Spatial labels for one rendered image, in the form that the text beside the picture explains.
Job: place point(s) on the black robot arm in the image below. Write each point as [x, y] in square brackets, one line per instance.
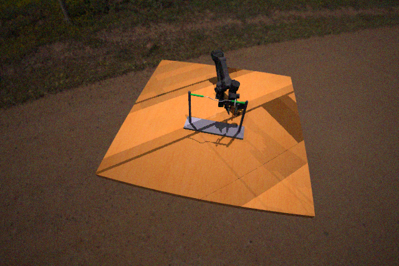
[224, 81]

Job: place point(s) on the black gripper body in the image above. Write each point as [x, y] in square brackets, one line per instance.
[221, 104]

